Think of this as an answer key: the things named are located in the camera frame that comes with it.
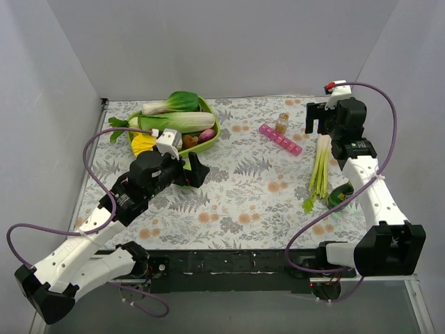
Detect clear pill bottle yellow capsules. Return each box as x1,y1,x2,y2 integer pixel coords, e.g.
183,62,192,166
275,113,289,134

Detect pink weekly pill organizer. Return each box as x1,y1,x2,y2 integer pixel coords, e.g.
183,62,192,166
259,124,302,156

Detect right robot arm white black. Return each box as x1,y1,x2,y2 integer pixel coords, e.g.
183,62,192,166
305,97,426,277

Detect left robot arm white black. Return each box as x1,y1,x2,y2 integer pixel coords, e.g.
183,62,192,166
15,151,209,324

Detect yellow cabbage toy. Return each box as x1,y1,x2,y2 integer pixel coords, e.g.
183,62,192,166
131,134,156,157

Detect brown mushroom toy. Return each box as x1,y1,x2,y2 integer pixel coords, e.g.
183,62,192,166
182,135,199,150

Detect purple onion toy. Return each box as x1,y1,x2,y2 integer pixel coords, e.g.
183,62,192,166
198,129,216,143

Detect white radish with leaves toy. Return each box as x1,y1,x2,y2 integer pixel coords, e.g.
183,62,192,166
108,117,139,144

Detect long green napa cabbage toy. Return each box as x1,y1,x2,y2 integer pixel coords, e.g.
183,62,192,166
138,112,215,134

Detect green celery stalk toy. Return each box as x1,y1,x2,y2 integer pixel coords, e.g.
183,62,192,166
302,135,332,213

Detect green plastic tray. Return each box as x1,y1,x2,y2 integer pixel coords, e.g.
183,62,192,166
122,91,220,157

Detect green round jar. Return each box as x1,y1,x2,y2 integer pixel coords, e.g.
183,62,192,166
327,182,354,209

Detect bok choy toy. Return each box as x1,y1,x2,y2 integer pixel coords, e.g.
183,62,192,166
142,91,199,116

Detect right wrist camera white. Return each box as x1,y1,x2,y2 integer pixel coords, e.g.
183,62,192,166
324,80,352,110

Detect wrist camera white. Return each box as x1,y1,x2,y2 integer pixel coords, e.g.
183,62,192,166
324,80,352,110
156,129,182,160

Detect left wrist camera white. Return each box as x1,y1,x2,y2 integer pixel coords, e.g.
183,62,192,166
156,129,182,160

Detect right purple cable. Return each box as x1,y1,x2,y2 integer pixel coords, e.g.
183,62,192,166
284,81,398,303

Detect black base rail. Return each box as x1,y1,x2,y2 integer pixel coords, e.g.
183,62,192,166
107,248,359,295

